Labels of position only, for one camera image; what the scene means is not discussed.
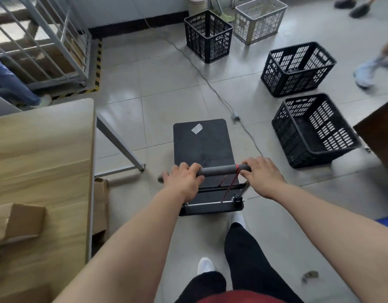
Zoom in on person's right hand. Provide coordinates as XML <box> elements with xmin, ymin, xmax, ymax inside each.
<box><xmin>239</xmin><ymin>157</ymin><xmax>287</xmax><ymax>200</ymax></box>

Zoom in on person's left hand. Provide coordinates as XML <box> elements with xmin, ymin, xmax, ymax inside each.
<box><xmin>162</xmin><ymin>163</ymin><xmax>205</xmax><ymax>203</ymax></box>

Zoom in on black platform hand cart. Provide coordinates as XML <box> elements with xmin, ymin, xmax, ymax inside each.
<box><xmin>158</xmin><ymin>119</ymin><xmax>252</xmax><ymax>217</ymax></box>

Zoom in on person's right forearm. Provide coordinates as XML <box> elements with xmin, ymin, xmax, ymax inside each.
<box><xmin>255</xmin><ymin>181</ymin><xmax>388</xmax><ymax>303</ymax></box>

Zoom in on person's left forearm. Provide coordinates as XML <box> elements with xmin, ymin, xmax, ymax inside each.
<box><xmin>53</xmin><ymin>186</ymin><xmax>191</xmax><ymax>303</ymax></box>

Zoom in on person's white right shoe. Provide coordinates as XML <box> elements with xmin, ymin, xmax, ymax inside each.
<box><xmin>229</xmin><ymin>212</ymin><xmax>247</xmax><ymax>228</ymax></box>

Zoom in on person's white shoe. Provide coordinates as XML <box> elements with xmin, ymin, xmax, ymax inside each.
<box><xmin>197</xmin><ymin>257</ymin><xmax>216</xmax><ymax>276</ymax></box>
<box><xmin>229</xmin><ymin>212</ymin><xmax>247</xmax><ymax>228</ymax></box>

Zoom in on black trousers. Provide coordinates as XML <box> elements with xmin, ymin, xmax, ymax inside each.
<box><xmin>174</xmin><ymin>222</ymin><xmax>305</xmax><ymax>303</ymax></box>

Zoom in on person's white left shoe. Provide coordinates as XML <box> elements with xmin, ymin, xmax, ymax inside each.
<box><xmin>197</xmin><ymin>257</ymin><xmax>216</xmax><ymax>276</ymax></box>

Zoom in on open cardboard box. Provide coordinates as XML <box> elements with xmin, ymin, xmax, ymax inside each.
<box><xmin>91</xmin><ymin>177</ymin><xmax>110</xmax><ymax>246</ymax></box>

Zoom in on small floor debris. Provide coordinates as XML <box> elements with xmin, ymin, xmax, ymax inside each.
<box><xmin>301</xmin><ymin>271</ymin><xmax>320</xmax><ymax>284</ymax></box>

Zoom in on red shirt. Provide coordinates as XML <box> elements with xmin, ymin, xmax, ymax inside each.
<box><xmin>196</xmin><ymin>290</ymin><xmax>272</xmax><ymax>303</ymax></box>

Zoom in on tall black plastic crate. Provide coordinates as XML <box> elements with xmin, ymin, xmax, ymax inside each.
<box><xmin>184</xmin><ymin>9</ymin><xmax>234</xmax><ymax>64</ymax></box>

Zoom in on dark brown wooden table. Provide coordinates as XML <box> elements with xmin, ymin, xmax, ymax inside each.
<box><xmin>353</xmin><ymin>97</ymin><xmax>388</xmax><ymax>169</ymax></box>

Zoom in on yellow black hazard tape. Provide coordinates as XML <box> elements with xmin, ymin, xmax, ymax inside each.
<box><xmin>50</xmin><ymin>39</ymin><xmax>103</xmax><ymax>99</ymax></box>

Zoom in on light wooden table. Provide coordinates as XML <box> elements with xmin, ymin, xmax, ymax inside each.
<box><xmin>0</xmin><ymin>98</ymin><xmax>146</xmax><ymax>303</ymax></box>

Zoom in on white plastic crate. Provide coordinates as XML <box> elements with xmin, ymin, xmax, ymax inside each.
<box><xmin>234</xmin><ymin>0</ymin><xmax>288</xmax><ymax>45</ymax></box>

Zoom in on green broom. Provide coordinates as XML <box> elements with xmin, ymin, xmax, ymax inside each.
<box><xmin>213</xmin><ymin>0</ymin><xmax>235</xmax><ymax>22</ymax></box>

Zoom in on white plastic bucket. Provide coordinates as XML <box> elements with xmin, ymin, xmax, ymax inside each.
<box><xmin>185</xmin><ymin>0</ymin><xmax>210</xmax><ymax>17</ymax></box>

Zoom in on small cardboard box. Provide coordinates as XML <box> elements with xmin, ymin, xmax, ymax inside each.
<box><xmin>0</xmin><ymin>203</ymin><xmax>46</xmax><ymax>246</ymax></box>

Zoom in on grey metal cage trolley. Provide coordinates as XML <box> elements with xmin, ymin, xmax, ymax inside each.
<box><xmin>0</xmin><ymin>0</ymin><xmax>93</xmax><ymax>91</ymax></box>

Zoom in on red string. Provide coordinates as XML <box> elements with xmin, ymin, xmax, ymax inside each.
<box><xmin>220</xmin><ymin>165</ymin><xmax>240</xmax><ymax>202</ymax></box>

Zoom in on grey floor cable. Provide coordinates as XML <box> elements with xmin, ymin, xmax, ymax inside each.
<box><xmin>140</xmin><ymin>9</ymin><xmax>264</xmax><ymax>156</ymax></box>

